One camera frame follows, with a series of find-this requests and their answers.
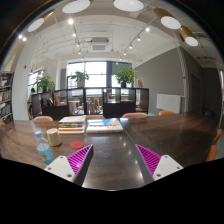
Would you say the orange chair behind books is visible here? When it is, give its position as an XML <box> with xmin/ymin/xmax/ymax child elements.
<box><xmin>86</xmin><ymin>115</ymin><xmax>105</xmax><ymax>120</ymax></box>

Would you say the orange chair right side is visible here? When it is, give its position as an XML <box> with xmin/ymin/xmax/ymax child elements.
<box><xmin>204</xmin><ymin>129</ymin><xmax>222</xmax><ymax>162</ymax></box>

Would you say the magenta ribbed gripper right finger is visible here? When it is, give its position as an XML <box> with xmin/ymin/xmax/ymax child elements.
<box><xmin>136</xmin><ymin>145</ymin><xmax>182</xmax><ymax>184</ymax></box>

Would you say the red round coaster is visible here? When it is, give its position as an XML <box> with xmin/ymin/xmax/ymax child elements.
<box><xmin>70</xmin><ymin>141</ymin><xmax>84</xmax><ymax>150</ymax></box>

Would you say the dark low shelving unit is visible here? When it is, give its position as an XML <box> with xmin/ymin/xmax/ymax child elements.
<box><xmin>32</xmin><ymin>87</ymin><xmax>149</xmax><ymax>120</ymax></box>

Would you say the right potted green plant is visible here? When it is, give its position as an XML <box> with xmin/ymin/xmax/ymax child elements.
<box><xmin>113</xmin><ymin>66</ymin><xmax>135</xmax><ymax>88</ymax></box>

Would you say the ceiling air conditioner unit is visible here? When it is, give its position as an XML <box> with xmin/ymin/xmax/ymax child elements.
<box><xmin>89</xmin><ymin>37</ymin><xmax>109</xmax><ymax>52</ymax></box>

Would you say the beige ceramic cup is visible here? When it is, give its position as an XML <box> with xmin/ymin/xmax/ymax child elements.
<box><xmin>47</xmin><ymin>128</ymin><xmax>62</xmax><ymax>146</ymax></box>

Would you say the left potted green plant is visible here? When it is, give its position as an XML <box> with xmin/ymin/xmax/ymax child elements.
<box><xmin>35</xmin><ymin>71</ymin><xmax>55</xmax><ymax>93</ymax></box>

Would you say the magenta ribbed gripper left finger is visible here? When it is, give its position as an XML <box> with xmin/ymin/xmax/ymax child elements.
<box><xmin>45</xmin><ymin>145</ymin><xmax>94</xmax><ymax>186</ymax></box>

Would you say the white radiator panel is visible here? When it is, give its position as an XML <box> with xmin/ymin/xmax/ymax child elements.
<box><xmin>156</xmin><ymin>94</ymin><xmax>181</xmax><ymax>113</ymax></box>

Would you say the seated person in background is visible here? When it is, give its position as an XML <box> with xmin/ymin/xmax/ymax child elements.
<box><xmin>27</xmin><ymin>87</ymin><xmax>36</xmax><ymax>114</ymax></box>

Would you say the orange chair centre right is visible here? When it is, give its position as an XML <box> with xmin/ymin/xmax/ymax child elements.
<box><xmin>122</xmin><ymin>112</ymin><xmax>148</xmax><ymax>118</ymax></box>

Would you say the middle potted green plant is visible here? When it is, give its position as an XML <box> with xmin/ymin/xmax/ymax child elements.
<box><xmin>71</xmin><ymin>71</ymin><xmax>89</xmax><ymax>88</ymax></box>

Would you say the orange chair far right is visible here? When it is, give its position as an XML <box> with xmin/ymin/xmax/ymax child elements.
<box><xmin>159</xmin><ymin>110</ymin><xmax>174</xmax><ymax>116</ymax></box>

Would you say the stack of books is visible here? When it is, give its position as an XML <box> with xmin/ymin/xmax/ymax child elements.
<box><xmin>58</xmin><ymin>115</ymin><xmax>86</xmax><ymax>134</ymax></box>

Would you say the orange chair far left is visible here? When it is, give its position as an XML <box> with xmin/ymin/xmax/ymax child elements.
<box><xmin>34</xmin><ymin>116</ymin><xmax>53</xmax><ymax>122</ymax></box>

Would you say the potted green plant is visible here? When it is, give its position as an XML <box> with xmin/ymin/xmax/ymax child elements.
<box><xmin>35</xmin><ymin>71</ymin><xmax>55</xmax><ymax>93</ymax></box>
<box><xmin>71</xmin><ymin>71</ymin><xmax>89</xmax><ymax>88</ymax></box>
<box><xmin>113</xmin><ymin>66</ymin><xmax>135</xmax><ymax>88</ymax></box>

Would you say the tall bookshelf with books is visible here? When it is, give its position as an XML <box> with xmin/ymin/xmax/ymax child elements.
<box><xmin>0</xmin><ymin>72</ymin><xmax>14</xmax><ymax>123</ymax></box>

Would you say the clear plastic water bottle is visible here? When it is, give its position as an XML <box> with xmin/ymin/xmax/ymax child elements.
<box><xmin>35</xmin><ymin>131</ymin><xmax>54</xmax><ymax>166</ymax></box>

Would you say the large white flat book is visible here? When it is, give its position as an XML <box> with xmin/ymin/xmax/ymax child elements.
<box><xmin>86</xmin><ymin>118</ymin><xmax>123</xmax><ymax>133</ymax></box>

